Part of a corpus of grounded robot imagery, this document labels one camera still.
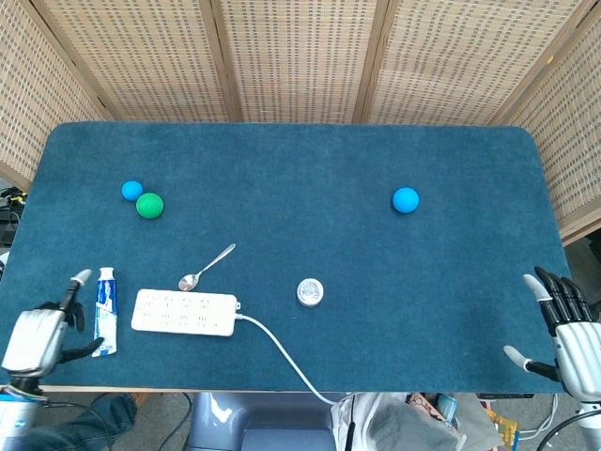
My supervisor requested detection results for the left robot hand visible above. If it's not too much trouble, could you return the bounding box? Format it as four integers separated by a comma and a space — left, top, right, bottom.
0, 269, 105, 380

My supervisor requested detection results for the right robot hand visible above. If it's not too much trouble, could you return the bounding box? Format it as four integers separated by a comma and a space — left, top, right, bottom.
502, 266, 601, 402

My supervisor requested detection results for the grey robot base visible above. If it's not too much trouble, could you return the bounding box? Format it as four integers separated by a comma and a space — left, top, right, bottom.
188, 392, 348, 451

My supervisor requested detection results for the white power strip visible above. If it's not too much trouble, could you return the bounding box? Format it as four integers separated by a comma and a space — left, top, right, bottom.
130, 288, 241, 337

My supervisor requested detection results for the blue white toothpaste tube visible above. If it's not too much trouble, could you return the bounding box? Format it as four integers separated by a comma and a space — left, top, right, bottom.
90, 266, 117, 359

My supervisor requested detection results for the blue jeans leg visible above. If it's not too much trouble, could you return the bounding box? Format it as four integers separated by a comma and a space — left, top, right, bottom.
18, 393, 138, 451

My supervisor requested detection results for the colourful packaging clutter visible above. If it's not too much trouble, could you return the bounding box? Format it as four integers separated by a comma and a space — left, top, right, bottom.
406, 393, 522, 450

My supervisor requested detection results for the green ball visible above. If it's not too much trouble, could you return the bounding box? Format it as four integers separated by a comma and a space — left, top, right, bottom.
135, 192, 165, 220

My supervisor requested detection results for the small blue ball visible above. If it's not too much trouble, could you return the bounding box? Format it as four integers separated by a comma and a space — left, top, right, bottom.
121, 179, 145, 202

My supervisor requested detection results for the metal spoon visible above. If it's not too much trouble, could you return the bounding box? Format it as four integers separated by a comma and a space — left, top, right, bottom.
177, 242, 237, 292

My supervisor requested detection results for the white plastic bag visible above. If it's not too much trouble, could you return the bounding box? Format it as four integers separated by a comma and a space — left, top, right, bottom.
331, 392, 503, 451

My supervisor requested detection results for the large blue ball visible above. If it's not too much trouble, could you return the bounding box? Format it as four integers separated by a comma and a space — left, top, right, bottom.
392, 186, 421, 215

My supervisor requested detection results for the small round white tin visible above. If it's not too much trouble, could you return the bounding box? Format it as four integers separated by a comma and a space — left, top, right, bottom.
296, 277, 326, 309

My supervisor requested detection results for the blue table mat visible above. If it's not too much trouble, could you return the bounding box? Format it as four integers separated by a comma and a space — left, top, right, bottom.
0, 122, 572, 395

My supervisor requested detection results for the woven folding screen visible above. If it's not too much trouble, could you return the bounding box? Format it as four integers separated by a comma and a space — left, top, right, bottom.
0, 0, 601, 245

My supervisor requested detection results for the black equipment with yellow cables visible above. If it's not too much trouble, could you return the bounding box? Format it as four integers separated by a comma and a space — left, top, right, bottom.
0, 186, 27, 248

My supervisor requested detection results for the black floor cable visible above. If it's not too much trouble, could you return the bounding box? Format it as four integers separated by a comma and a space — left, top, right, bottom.
46, 393, 193, 451

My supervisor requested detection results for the white power cable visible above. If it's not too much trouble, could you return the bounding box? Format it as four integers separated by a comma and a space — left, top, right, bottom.
234, 313, 340, 405

